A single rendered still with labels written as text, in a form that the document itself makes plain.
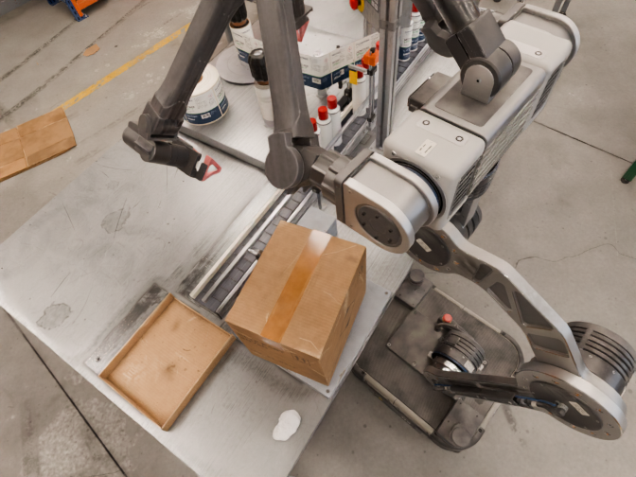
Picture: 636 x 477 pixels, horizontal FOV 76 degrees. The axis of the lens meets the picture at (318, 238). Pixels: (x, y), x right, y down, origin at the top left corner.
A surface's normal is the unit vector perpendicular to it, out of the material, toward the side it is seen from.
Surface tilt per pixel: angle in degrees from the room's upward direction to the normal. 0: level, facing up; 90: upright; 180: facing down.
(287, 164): 50
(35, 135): 0
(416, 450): 0
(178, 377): 0
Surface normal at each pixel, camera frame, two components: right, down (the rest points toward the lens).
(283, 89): -0.52, 0.18
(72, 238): -0.10, -0.52
